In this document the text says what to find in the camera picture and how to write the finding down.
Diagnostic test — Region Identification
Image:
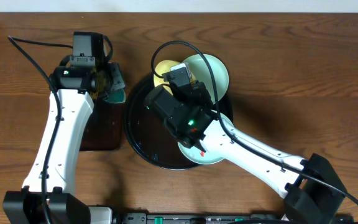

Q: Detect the green and orange sponge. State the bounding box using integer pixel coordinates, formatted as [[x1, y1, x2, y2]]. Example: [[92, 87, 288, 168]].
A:
[[104, 89, 126, 104]]

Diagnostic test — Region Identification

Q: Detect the light blue plate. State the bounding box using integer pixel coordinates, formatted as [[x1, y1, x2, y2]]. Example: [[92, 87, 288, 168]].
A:
[[181, 54, 230, 105], [178, 113, 233, 165]]

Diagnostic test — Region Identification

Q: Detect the yellow plate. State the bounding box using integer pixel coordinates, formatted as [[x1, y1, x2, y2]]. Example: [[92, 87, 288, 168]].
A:
[[153, 59, 198, 97]]

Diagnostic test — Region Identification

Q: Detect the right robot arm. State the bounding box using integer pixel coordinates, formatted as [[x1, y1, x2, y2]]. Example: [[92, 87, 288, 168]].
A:
[[144, 86, 346, 223]]

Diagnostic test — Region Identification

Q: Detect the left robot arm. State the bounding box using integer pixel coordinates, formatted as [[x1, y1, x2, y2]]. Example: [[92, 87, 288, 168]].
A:
[[3, 63, 125, 223]]

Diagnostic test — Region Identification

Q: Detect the round black tray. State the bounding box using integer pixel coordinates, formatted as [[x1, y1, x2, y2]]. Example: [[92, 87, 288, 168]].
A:
[[123, 73, 234, 170]]

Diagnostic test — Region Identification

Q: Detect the rectangular black tray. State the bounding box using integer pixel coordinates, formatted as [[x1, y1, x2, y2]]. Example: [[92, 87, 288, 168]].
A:
[[80, 99, 124, 151]]

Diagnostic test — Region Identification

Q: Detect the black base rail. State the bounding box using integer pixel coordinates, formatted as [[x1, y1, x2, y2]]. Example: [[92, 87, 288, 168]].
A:
[[111, 212, 282, 224]]

